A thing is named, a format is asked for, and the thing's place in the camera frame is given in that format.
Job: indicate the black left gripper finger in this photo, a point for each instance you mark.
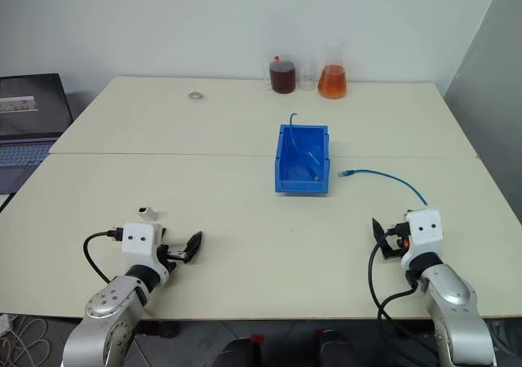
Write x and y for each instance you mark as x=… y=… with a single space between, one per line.
x=194 y=245
x=163 y=234

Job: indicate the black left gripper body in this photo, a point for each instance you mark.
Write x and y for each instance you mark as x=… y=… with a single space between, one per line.
x=171 y=256

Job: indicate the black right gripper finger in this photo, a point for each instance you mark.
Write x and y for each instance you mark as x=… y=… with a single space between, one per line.
x=377 y=231

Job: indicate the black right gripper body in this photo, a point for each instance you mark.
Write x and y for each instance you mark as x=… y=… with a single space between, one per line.
x=396 y=240

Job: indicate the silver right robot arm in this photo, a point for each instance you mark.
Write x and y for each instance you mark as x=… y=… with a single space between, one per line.
x=452 y=306

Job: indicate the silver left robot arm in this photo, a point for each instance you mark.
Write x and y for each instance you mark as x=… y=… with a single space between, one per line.
x=110 y=302

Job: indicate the small white connector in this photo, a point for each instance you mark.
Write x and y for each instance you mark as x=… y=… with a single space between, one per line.
x=147 y=213

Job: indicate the blue plastic storage bin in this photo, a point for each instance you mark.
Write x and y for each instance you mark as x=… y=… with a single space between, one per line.
x=302 y=167

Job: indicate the dark rounded shape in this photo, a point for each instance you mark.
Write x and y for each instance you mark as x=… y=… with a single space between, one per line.
x=340 y=350
x=238 y=352

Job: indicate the flask of orange liquid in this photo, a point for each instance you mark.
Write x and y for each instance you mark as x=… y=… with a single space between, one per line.
x=333 y=82

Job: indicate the clear glass beaker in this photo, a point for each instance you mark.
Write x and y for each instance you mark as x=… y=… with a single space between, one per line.
x=308 y=77

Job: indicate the dark laptop computer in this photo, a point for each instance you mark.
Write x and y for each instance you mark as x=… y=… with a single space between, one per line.
x=28 y=118

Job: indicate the bottle of dark brown liquid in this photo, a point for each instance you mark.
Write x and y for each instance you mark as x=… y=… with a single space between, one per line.
x=282 y=76

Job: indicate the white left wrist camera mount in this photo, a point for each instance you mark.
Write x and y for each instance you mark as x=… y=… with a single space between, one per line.
x=140 y=240

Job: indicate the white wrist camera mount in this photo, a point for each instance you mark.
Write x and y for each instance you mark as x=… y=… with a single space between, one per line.
x=140 y=240
x=424 y=230

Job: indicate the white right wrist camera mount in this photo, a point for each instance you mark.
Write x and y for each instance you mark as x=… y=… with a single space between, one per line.
x=424 y=230

